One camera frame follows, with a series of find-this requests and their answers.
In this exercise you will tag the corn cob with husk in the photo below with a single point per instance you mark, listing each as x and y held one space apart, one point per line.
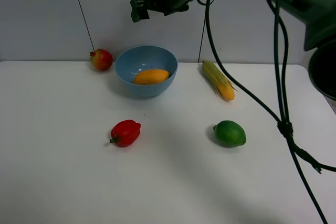
222 85

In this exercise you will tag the red yellow pomegranate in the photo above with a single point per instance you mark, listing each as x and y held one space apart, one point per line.
101 59

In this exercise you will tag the red bell pepper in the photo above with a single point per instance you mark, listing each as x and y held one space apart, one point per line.
125 133

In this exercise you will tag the green lime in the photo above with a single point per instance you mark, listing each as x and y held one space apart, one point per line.
229 134

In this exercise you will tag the orange yellow mango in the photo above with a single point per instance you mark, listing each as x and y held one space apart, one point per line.
151 76

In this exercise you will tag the light blue bowl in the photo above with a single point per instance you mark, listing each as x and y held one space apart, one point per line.
139 59

